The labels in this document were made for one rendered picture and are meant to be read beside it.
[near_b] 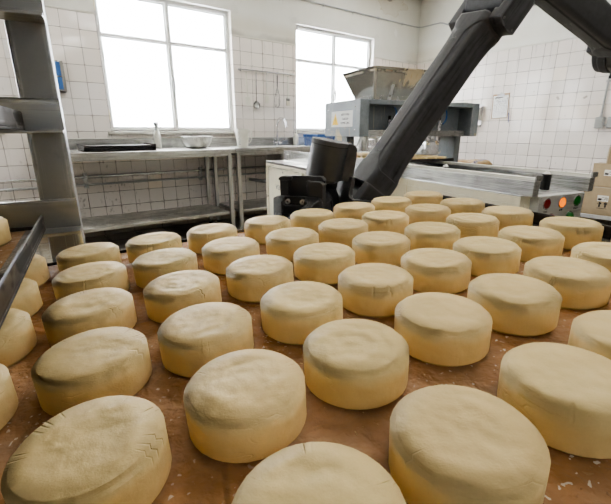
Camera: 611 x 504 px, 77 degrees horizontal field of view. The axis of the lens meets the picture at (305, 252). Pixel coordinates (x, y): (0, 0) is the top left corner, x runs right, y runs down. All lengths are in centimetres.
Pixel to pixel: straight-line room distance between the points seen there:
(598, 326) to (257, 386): 17
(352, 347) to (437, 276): 11
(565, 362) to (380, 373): 8
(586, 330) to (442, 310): 7
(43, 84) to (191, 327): 29
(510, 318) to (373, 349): 9
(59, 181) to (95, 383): 28
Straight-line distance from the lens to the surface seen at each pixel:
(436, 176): 173
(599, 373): 20
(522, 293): 26
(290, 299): 23
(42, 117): 44
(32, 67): 44
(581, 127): 590
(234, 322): 21
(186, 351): 20
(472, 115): 226
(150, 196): 467
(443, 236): 36
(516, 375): 18
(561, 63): 607
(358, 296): 25
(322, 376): 18
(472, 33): 72
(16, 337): 27
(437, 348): 21
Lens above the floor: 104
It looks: 17 degrees down
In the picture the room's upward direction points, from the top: straight up
